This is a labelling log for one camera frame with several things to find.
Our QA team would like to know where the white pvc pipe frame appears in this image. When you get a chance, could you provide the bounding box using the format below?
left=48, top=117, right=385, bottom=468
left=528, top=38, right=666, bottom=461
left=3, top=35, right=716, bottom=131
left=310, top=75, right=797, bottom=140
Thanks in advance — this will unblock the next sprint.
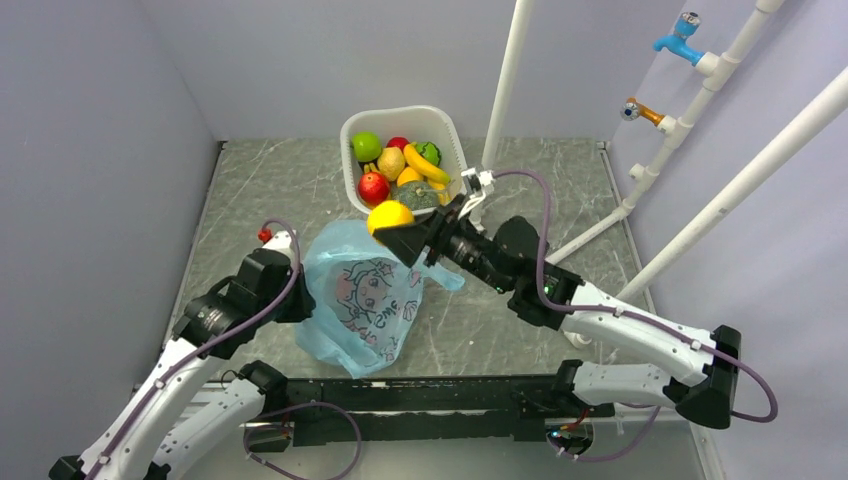
left=465, top=0, right=786, bottom=350

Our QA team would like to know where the white plastic basket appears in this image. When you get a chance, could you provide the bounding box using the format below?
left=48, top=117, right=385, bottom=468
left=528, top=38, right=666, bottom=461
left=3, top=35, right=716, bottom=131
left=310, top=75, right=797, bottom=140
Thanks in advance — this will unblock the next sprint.
left=339, top=105, right=468, bottom=215

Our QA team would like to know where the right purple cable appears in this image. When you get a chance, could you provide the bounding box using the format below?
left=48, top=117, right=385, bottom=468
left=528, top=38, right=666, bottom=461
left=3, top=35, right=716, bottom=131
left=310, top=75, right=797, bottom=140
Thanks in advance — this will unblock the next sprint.
left=490, top=168, right=780, bottom=465

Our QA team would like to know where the light blue plastic bag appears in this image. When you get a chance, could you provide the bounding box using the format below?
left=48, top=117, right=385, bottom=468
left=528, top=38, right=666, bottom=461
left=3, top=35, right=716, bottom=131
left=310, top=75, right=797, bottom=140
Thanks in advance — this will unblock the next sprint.
left=295, top=220, right=465, bottom=379

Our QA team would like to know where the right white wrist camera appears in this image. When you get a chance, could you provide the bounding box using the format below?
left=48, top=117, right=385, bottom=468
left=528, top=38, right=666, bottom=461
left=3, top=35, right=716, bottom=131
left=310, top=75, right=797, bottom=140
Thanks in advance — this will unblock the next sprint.
left=459, top=168, right=495, bottom=218

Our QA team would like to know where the red fake pomegranate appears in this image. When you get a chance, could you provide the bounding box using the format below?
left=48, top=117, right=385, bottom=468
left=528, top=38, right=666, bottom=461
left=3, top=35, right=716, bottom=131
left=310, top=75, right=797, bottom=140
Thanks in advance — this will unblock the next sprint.
left=357, top=172, right=391, bottom=208

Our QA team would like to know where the diagonal white pipe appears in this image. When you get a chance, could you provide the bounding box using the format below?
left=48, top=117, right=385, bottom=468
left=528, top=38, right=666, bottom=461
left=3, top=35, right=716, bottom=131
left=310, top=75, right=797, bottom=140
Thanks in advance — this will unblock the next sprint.
left=618, top=70, right=847, bottom=299

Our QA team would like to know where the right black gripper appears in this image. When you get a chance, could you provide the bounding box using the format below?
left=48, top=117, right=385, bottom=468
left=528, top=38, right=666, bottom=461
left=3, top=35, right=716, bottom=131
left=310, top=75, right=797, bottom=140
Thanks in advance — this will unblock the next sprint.
left=375, top=193, right=512, bottom=293

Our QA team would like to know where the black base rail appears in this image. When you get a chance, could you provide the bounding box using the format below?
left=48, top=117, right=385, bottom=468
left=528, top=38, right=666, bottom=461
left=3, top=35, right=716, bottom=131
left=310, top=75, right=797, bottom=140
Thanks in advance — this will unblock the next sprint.
left=240, top=361, right=615, bottom=453

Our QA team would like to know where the pale yellow fake lemon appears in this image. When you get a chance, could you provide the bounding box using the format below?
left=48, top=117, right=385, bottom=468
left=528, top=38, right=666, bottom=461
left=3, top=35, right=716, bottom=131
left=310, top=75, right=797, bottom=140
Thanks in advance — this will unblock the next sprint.
left=376, top=147, right=406, bottom=182

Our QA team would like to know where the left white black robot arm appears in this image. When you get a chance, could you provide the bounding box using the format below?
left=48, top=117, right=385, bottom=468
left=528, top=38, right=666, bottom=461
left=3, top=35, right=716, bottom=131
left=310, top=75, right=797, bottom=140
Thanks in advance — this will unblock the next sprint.
left=48, top=238, right=315, bottom=479

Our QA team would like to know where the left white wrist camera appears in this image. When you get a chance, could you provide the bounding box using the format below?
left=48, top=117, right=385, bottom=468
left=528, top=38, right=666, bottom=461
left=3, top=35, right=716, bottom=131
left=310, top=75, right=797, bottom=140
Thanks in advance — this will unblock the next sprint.
left=257, top=227, right=294, bottom=258

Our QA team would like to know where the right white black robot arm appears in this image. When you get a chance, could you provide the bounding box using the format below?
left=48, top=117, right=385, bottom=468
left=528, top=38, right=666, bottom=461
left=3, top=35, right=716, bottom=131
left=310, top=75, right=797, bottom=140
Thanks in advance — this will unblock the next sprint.
left=366, top=201, right=741, bottom=430

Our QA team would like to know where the bright yellow fake pear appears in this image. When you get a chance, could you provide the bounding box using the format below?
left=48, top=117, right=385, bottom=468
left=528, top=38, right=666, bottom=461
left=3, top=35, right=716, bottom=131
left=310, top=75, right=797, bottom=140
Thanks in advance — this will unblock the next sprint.
left=366, top=200, right=415, bottom=236

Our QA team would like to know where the blue plastic tap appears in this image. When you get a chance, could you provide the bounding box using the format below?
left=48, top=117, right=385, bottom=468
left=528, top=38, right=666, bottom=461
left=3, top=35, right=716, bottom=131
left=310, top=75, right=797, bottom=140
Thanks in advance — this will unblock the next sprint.
left=652, top=11, right=705, bottom=67

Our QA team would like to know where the grey green fake melon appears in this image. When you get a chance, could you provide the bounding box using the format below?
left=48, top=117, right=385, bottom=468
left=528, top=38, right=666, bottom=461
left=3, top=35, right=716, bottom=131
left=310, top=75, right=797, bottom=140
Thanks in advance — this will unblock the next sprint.
left=392, top=181, right=441, bottom=211

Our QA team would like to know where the orange yellow fake mango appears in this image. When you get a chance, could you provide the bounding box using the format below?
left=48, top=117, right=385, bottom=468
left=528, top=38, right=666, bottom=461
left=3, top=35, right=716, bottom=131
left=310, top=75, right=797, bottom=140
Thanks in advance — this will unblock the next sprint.
left=395, top=166, right=425, bottom=187

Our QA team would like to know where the orange brass tap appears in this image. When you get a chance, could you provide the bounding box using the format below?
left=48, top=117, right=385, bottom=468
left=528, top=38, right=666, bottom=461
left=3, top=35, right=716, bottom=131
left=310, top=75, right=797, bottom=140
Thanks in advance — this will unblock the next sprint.
left=620, top=97, right=665, bottom=127

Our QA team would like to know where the small yellow fake fruit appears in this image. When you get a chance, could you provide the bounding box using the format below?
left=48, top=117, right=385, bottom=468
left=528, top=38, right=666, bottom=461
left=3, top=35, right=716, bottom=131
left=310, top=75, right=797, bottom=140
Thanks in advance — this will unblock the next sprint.
left=428, top=181, right=451, bottom=205

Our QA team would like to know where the green fake watermelon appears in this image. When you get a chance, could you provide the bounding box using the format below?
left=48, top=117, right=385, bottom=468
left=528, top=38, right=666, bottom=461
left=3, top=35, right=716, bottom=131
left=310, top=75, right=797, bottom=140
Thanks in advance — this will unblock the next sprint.
left=415, top=142, right=442, bottom=167

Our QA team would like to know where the green fake apple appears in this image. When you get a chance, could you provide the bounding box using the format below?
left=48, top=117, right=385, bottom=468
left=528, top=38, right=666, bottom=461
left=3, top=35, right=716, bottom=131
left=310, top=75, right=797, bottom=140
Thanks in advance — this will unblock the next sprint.
left=350, top=131, right=383, bottom=164

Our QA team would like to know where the red fake apple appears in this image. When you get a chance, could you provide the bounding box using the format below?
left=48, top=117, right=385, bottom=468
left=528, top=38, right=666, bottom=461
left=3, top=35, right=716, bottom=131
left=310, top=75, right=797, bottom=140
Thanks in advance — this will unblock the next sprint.
left=386, top=136, right=410, bottom=151

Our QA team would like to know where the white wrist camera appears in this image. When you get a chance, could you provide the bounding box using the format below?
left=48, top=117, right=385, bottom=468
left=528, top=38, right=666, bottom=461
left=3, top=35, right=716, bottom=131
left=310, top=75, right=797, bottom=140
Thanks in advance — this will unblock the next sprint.
left=257, top=227, right=294, bottom=258
left=459, top=168, right=495, bottom=218

